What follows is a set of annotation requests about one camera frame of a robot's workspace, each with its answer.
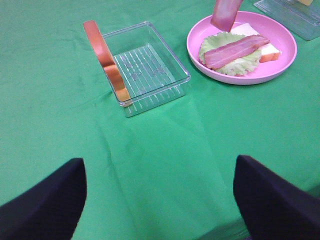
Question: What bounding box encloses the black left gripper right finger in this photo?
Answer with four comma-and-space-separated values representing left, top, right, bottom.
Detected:
233, 155, 320, 240

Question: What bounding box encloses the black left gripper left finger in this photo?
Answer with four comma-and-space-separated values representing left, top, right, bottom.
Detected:
0, 158, 87, 240

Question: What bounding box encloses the green lettuce leaf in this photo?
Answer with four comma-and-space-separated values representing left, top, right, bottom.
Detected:
198, 32, 262, 76

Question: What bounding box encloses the bread slice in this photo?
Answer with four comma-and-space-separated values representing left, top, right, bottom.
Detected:
83, 20, 132, 107
230, 23, 281, 63

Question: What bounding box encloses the bacon strip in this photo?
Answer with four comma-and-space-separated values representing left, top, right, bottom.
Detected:
204, 34, 270, 70
210, 0, 243, 32

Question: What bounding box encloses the yellow cheese slice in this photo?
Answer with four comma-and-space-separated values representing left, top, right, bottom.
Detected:
298, 0, 313, 6

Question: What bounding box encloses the green tablecloth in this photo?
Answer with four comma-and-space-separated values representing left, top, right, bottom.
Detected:
0, 0, 320, 240

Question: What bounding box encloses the clear left plastic tray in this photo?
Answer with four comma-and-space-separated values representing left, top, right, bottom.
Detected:
102, 21, 191, 118

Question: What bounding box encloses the clear plastic tray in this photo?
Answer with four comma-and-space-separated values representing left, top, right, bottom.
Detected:
102, 21, 191, 118
253, 0, 320, 41

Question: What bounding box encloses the pink round plate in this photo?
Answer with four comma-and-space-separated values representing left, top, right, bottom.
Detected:
186, 11, 298, 85

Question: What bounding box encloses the clear right plastic tray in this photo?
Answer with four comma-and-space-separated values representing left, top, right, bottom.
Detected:
253, 0, 320, 41

